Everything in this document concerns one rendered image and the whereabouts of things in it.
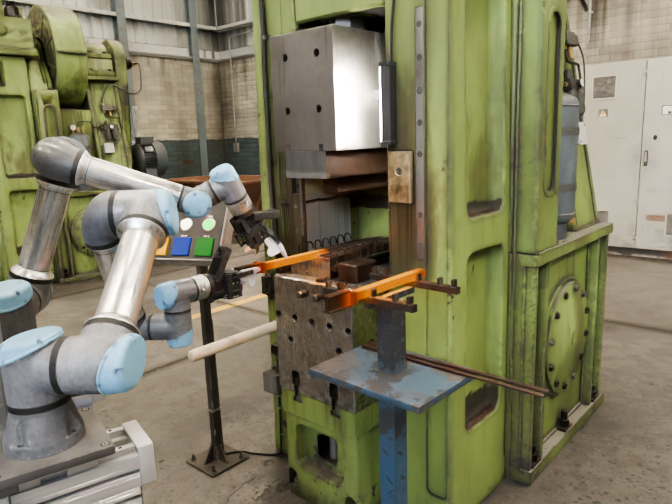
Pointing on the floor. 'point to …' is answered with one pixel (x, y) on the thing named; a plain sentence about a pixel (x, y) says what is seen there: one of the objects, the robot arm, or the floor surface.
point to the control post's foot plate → (206, 461)
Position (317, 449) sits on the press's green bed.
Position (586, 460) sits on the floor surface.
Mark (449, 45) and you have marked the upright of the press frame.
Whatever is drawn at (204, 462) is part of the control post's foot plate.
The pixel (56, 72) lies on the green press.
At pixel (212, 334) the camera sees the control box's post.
